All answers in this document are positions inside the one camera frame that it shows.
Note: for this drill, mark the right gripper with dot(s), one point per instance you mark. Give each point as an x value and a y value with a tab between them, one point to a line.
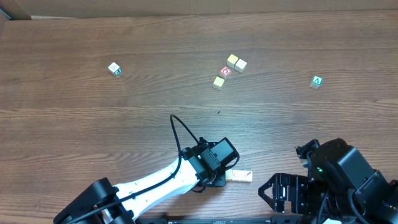
286	193

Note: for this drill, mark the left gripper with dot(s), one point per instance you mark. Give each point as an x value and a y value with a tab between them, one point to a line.
221	180

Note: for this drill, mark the yellow block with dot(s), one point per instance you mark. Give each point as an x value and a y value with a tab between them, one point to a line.
231	61
218	83
229	174

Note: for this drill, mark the white block green edge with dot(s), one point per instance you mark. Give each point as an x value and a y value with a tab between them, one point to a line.
237	176

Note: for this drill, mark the white block red mark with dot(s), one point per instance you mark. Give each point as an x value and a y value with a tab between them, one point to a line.
247	176

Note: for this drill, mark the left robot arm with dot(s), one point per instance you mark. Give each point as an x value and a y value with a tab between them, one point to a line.
203	165

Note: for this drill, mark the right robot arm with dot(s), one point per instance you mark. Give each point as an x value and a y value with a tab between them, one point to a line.
340	185

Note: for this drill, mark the red circle block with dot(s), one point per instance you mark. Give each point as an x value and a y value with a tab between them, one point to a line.
225	72

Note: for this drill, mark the green letter block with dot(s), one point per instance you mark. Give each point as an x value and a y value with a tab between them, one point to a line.
316	82

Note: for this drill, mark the white block far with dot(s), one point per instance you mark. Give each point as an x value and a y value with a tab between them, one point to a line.
240	65

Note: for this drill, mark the white block green side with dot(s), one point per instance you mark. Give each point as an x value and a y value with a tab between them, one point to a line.
115	69

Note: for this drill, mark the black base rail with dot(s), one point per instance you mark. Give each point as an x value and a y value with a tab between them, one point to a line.
284	219

